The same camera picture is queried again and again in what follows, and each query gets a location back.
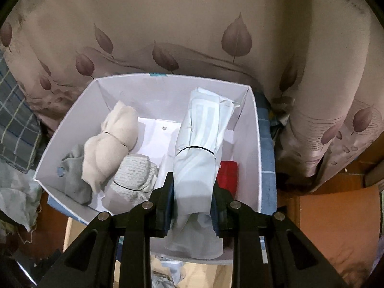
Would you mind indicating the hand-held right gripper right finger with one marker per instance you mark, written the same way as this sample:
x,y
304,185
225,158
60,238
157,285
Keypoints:
x,y
216,216

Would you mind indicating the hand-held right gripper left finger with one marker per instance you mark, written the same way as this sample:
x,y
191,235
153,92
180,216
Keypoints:
x,y
166,207

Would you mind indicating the red underwear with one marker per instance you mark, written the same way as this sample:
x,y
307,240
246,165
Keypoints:
x,y
228,175

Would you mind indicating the white mesh pattern underwear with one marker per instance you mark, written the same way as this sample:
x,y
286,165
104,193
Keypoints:
x,y
135,171

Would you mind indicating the large white underwear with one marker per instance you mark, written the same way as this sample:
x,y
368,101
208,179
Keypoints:
x,y
198,156

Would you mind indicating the beige underwear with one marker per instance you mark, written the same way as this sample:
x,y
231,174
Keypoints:
x,y
114,132

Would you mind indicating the grey underwear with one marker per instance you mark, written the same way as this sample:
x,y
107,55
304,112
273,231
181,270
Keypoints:
x,y
75,186

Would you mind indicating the white paper box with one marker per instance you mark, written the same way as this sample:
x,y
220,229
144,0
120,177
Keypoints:
x,y
168,96

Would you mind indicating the orange brown cushion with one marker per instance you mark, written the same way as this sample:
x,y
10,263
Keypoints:
x,y
336,231

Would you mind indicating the white plastic bag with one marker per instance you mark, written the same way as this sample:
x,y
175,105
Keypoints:
x,y
15,195

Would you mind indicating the brown wooden furniture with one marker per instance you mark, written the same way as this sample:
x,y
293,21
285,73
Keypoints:
x,y
372,162

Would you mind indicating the grey plaid blanket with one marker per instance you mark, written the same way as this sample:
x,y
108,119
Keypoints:
x,y
15,120

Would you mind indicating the leaf print curtain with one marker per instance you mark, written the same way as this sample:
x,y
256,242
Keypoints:
x,y
180,21

